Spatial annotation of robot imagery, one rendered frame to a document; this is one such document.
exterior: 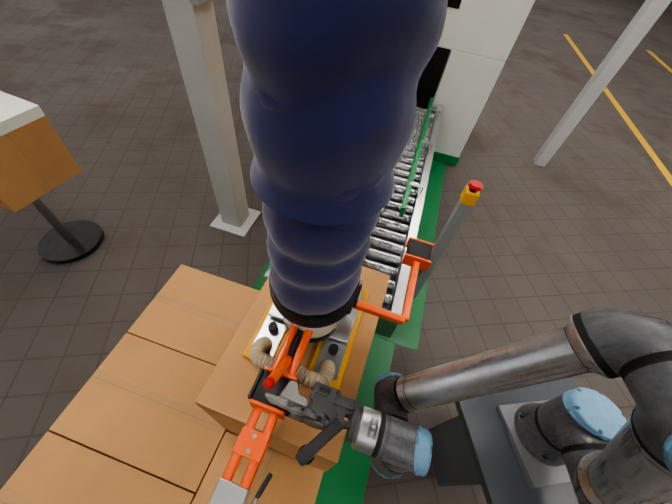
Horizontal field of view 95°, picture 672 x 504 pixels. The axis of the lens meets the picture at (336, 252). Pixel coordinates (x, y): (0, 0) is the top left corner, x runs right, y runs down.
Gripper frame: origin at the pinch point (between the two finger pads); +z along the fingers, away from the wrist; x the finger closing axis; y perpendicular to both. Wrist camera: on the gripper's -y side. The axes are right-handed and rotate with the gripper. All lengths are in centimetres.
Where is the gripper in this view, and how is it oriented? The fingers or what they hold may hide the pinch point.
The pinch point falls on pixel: (269, 403)
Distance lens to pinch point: 80.1
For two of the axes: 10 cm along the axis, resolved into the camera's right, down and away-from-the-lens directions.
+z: -9.5, -3.0, 1.2
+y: 3.1, -7.3, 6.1
